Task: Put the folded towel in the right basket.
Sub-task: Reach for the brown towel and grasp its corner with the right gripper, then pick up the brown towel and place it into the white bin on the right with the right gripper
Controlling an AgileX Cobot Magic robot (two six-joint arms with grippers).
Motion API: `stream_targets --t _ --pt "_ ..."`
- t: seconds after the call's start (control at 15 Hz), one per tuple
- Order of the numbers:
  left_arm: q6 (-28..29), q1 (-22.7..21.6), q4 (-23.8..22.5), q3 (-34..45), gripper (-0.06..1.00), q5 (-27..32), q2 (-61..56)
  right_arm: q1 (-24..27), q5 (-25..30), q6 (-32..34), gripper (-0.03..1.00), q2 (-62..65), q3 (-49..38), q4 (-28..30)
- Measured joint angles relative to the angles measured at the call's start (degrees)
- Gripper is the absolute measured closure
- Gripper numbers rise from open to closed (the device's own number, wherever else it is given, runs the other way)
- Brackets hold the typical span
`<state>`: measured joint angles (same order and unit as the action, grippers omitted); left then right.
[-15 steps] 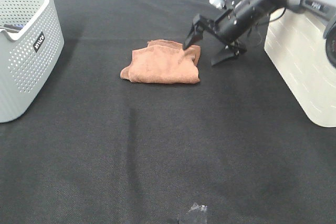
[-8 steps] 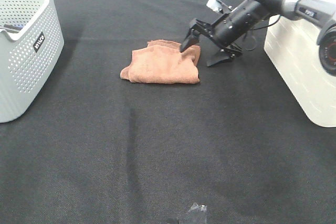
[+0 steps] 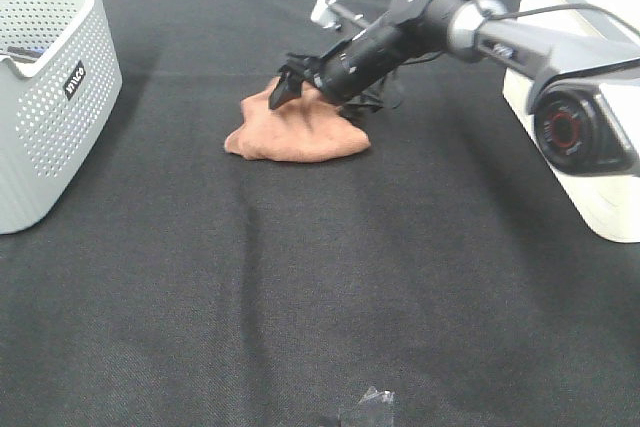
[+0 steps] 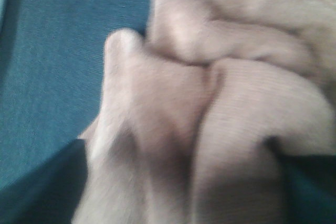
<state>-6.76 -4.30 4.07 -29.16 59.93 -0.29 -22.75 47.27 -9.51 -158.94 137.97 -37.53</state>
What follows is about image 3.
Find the brown towel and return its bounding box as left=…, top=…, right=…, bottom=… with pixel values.
left=224, top=78, right=371, bottom=163

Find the clear tape piece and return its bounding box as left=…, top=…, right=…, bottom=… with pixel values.
left=338, top=386, right=395, bottom=427

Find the grey perforated laundry basket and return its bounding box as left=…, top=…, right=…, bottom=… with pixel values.
left=1, top=0, right=122, bottom=234

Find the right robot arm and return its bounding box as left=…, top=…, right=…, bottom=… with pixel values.
left=269, top=0, right=639, bottom=177

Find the white storage box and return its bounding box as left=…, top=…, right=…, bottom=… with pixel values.
left=519, top=0, right=639, bottom=243

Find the black table cloth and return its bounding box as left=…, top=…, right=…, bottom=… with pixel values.
left=1, top=0, right=639, bottom=426

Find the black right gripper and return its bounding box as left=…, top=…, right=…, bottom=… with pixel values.
left=268, top=16, right=430, bottom=110

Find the dark item inside basket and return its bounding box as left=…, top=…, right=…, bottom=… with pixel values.
left=5, top=46, right=44, bottom=64

